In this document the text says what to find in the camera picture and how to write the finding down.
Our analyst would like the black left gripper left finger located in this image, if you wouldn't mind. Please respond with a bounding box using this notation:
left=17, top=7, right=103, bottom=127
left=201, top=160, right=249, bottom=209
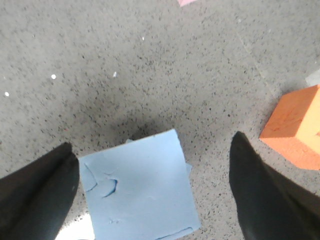
left=0, top=142, right=80, bottom=240

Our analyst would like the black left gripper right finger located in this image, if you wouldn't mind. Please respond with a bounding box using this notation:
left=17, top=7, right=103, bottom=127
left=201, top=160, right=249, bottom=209
left=229, top=131, right=320, bottom=240

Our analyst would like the scuffed light blue foam cube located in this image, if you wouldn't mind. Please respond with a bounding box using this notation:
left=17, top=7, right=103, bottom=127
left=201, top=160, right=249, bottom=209
left=79, top=129, right=201, bottom=240

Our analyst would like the damaged orange foam cube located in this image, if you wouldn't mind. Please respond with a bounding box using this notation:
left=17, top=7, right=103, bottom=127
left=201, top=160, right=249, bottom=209
left=259, top=84, right=320, bottom=171

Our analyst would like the pink foam cube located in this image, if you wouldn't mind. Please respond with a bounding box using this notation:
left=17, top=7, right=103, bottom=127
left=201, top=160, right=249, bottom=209
left=177, top=0, right=196, bottom=7

